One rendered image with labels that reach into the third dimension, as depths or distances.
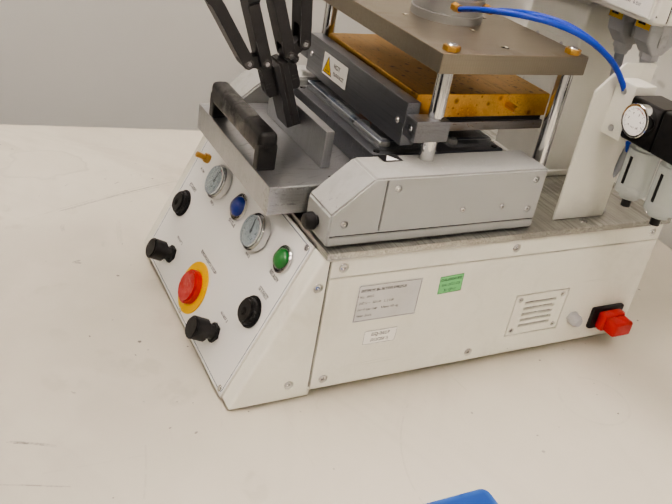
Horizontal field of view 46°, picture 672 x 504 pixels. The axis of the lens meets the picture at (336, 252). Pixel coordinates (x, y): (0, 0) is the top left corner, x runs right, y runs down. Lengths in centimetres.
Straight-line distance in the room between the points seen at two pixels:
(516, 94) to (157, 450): 51
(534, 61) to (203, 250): 42
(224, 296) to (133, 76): 150
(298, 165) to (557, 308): 37
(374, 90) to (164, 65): 152
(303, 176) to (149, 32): 153
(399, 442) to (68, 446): 32
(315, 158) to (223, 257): 16
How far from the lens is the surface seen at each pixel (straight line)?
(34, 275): 101
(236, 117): 82
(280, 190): 75
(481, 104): 84
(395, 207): 76
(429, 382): 90
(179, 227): 99
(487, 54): 78
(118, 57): 228
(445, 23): 87
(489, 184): 81
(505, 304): 91
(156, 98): 233
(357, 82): 86
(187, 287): 91
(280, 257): 77
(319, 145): 80
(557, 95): 86
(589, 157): 90
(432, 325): 86
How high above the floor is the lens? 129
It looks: 29 degrees down
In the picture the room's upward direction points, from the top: 10 degrees clockwise
